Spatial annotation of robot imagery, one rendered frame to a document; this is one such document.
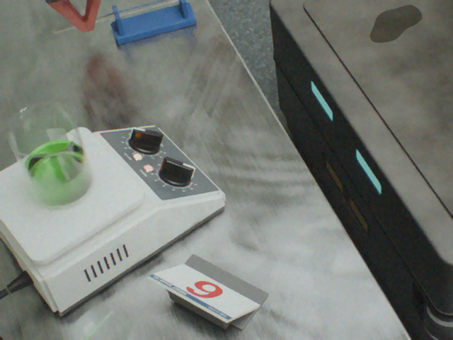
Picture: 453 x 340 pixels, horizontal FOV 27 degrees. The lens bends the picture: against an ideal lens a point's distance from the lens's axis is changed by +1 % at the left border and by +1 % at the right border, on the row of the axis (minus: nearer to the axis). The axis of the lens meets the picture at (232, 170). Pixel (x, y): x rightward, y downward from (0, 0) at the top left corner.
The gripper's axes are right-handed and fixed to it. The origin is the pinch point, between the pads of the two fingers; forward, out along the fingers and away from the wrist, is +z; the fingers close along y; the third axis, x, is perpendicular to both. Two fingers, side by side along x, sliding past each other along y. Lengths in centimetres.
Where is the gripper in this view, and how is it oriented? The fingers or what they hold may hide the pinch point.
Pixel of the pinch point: (85, 23)
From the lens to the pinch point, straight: 114.7
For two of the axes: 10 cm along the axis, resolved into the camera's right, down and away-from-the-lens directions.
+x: 9.6, -2.7, 0.8
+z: 1.2, 6.4, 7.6
